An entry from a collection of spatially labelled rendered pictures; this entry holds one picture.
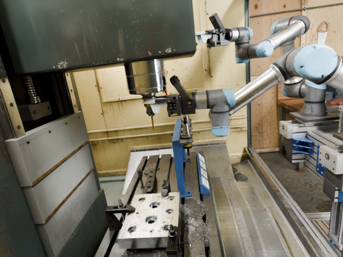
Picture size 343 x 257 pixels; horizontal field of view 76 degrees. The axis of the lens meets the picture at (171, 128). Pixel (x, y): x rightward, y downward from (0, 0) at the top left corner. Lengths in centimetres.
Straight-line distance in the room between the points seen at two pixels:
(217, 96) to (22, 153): 73
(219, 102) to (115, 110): 133
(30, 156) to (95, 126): 126
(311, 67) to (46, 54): 92
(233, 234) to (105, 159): 142
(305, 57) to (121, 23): 64
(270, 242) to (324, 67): 82
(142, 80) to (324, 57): 63
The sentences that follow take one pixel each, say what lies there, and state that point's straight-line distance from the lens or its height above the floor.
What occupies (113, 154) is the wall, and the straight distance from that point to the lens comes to 219.
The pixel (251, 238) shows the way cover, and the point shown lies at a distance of 126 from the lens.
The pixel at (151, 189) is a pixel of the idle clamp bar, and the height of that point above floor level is 96.
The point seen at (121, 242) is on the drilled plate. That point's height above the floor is 97.
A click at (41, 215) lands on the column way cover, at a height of 111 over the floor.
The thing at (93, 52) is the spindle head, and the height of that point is 167.
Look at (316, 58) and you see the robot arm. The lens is 93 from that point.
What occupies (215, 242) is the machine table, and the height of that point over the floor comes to 90.
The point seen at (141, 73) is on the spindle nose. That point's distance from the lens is 83.
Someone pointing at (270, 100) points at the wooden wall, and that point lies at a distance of 379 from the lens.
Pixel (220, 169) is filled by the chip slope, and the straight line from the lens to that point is 185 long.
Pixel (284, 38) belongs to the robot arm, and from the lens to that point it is 139.
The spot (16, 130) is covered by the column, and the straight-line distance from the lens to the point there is 92.
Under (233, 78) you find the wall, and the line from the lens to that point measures 194.
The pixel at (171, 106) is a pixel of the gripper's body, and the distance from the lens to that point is 89.
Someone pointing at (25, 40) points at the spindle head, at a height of 174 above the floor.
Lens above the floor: 159
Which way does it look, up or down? 16 degrees down
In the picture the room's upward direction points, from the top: 7 degrees counter-clockwise
